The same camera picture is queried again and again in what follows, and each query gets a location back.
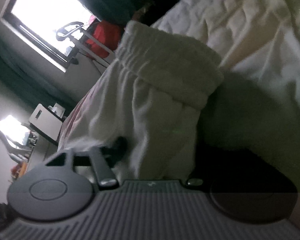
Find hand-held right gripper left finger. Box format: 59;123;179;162
44;137;128;188

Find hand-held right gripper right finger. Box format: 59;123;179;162
186;152;285;188

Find white tissue box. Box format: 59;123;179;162
48;102;66;116

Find white chair with black frame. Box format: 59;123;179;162
28;103;66;146

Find window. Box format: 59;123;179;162
0;0;102;73

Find red bag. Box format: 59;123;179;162
86;15;125;58

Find white pants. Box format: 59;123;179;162
62;20;225;180

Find garment steamer stand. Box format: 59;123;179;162
55;21;116;67

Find white dressing table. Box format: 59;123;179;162
7;130;59;182

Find wavy vanity mirror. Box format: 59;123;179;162
0;114;32;152

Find white bed sheet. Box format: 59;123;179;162
57;0;300;195

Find brown pillow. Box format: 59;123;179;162
132;2;156;22

